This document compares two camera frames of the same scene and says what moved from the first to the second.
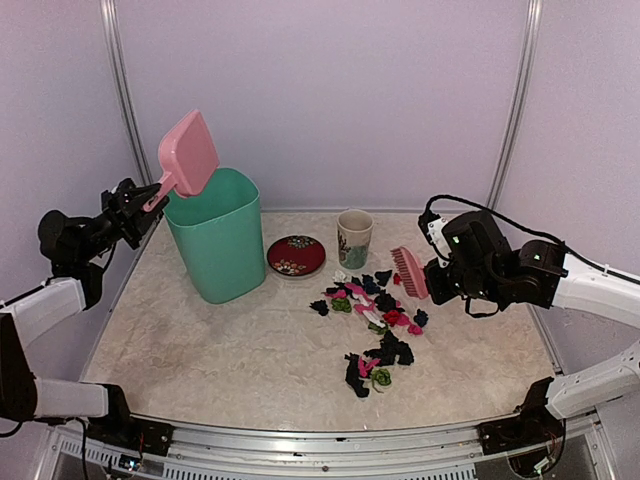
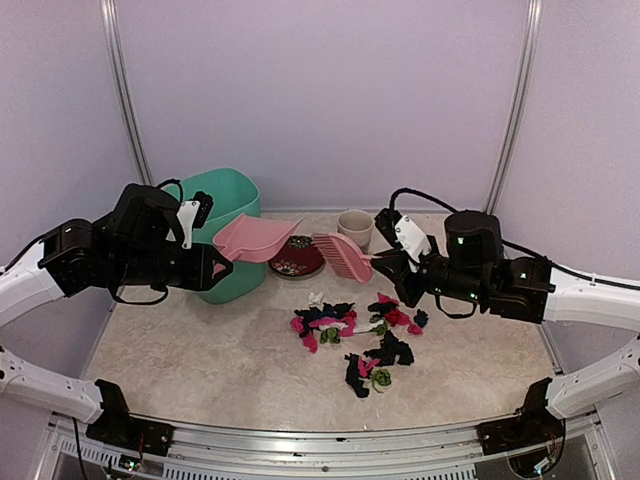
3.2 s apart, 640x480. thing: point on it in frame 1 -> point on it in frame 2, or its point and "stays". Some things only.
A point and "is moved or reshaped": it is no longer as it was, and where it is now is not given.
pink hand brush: x=413 y=274 is moved or reshaped
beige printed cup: x=355 y=227 stays
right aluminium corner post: x=533 y=23 stays
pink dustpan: x=189 y=155 -> x=251 y=239
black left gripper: x=117 y=207 -> x=201 y=275
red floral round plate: x=296 y=255 stays
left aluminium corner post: x=110 y=34 stays
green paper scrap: x=382 y=377 stays
